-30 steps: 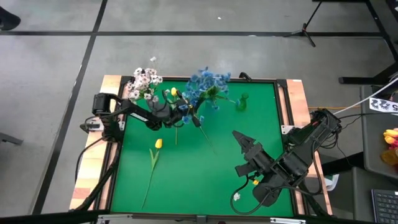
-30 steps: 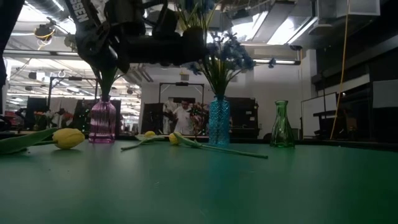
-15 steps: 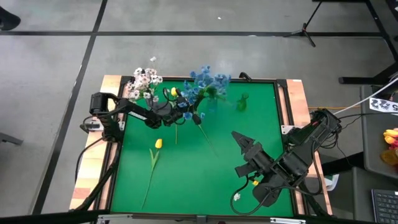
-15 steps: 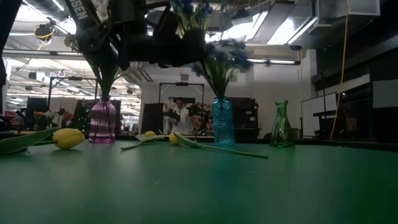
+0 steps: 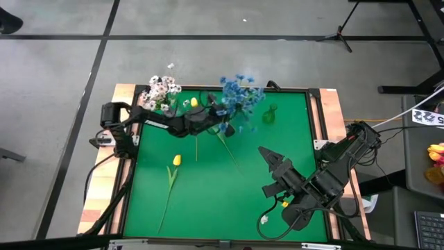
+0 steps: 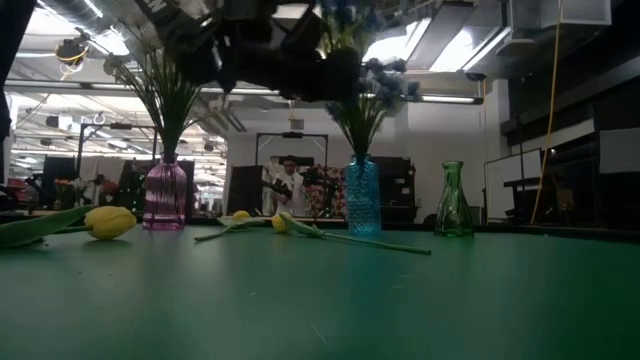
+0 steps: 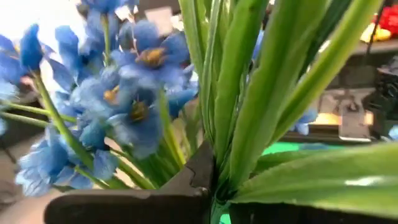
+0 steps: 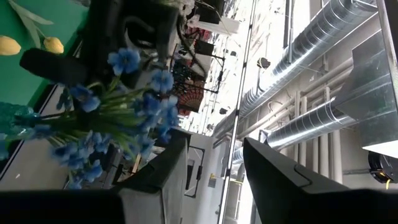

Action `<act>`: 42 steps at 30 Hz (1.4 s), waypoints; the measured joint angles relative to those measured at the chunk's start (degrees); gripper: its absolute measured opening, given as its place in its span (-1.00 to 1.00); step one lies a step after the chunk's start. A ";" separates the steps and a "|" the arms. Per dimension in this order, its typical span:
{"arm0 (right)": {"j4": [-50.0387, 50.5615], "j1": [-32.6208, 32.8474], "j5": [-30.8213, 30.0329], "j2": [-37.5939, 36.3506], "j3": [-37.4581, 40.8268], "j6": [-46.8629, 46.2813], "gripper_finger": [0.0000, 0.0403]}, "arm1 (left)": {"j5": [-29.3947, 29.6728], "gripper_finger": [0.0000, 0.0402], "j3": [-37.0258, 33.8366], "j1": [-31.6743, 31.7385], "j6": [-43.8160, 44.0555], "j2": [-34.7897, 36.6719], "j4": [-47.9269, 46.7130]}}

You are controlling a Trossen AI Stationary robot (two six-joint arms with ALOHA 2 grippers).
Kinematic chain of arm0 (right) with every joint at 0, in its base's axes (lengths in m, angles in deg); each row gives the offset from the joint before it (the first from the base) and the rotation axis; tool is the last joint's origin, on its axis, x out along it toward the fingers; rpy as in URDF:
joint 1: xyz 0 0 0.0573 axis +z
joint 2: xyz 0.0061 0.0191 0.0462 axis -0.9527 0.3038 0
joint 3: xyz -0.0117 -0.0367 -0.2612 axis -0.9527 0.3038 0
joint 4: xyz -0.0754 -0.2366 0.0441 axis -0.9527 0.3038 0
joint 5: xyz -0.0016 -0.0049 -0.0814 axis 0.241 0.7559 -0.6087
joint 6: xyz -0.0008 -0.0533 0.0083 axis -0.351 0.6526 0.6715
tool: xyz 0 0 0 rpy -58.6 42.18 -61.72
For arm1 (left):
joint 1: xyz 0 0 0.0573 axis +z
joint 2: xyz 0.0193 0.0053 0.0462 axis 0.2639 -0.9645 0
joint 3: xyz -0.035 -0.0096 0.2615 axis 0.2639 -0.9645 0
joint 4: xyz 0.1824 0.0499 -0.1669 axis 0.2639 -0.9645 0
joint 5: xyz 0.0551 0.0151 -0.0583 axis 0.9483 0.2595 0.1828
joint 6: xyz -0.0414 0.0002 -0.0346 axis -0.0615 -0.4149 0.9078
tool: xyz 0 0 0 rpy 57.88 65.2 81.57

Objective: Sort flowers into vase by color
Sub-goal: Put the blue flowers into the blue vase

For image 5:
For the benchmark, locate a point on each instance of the yellow artificial tulip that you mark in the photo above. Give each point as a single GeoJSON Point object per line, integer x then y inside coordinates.
{"type": "Point", "coordinates": [177, 160]}
{"type": "Point", "coordinates": [194, 102]}

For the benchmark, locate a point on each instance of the gray storage bin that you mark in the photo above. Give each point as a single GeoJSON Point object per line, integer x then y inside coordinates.
{"type": "Point", "coordinates": [416, 156]}

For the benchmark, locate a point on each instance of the gray metal foot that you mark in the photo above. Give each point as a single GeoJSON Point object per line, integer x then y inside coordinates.
{"type": "Point", "coordinates": [12, 155]}

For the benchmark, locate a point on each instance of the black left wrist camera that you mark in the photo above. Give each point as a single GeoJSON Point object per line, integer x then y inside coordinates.
{"type": "Point", "coordinates": [212, 99]}

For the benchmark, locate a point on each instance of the white printed label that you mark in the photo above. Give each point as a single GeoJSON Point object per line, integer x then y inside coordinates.
{"type": "Point", "coordinates": [425, 117]}

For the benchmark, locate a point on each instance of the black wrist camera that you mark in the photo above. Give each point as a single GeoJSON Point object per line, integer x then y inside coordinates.
{"type": "Point", "coordinates": [270, 191]}
{"type": "Point", "coordinates": [212, 99]}

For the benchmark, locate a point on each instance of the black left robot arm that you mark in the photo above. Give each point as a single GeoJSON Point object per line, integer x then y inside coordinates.
{"type": "Point", "coordinates": [159, 123]}

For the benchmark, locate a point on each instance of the black stand base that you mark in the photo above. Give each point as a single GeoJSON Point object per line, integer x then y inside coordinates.
{"type": "Point", "coordinates": [399, 89]}

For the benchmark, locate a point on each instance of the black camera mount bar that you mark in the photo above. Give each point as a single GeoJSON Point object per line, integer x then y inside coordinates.
{"type": "Point", "coordinates": [52, 243]}

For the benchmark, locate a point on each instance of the person's shoe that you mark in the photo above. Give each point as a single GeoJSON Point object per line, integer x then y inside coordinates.
{"type": "Point", "coordinates": [8, 22]}

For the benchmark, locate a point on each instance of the gray side desk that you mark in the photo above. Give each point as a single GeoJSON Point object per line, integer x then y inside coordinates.
{"type": "Point", "coordinates": [404, 222]}

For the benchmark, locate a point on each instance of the green table mat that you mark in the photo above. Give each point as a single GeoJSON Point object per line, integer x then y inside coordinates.
{"type": "Point", "coordinates": [208, 201]}

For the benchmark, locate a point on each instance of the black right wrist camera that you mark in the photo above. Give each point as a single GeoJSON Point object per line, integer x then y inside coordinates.
{"type": "Point", "coordinates": [270, 191]}

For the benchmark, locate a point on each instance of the black keyboard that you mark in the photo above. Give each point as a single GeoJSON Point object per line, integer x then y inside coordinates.
{"type": "Point", "coordinates": [430, 231]}

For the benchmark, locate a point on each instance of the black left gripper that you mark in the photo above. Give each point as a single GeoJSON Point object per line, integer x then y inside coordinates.
{"type": "Point", "coordinates": [201, 123]}

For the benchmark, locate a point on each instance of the spare yellow orange flowers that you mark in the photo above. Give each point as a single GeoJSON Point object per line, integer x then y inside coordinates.
{"type": "Point", "coordinates": [436, 149]}

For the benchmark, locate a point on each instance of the small white flower head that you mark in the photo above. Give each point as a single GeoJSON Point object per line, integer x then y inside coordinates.
{"type": "Point", "coordinates": [264, 219]}
{"type": "Point", "coordinates": [186, 103]}

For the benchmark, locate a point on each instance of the black table frame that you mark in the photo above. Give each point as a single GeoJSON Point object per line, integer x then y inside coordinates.
{"type": "Point", "coordinates": [298, 89]}

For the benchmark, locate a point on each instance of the white artificial flower bunch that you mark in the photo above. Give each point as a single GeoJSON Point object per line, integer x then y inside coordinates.
{"type": "Point", "coordinates": [154, 95]}
{"type": "Point", "coordinates": [145, 106]}
{"type": "Point", "coordinates": [170, 85]}

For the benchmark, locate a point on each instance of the white fallen blossom scrap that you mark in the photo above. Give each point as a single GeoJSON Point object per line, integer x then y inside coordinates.
{"type": "Point", "coordinates": [170, 65]}

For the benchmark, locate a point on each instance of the green glass vase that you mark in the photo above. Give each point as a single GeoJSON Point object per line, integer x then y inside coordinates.
{"type": "Point", "coordinates": [268, 117]}

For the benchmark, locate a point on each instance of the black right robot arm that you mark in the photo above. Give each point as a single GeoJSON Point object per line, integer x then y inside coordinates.
{"type": "Point", "coordinates": [329, 180]}

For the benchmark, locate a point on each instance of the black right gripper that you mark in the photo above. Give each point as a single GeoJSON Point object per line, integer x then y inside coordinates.
{"type": "Point", "coordinates": [289, 177]}

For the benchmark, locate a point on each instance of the black tripod stand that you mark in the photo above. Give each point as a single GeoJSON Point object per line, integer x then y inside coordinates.
{"type": "Point", "coordinates": [339, 34]}

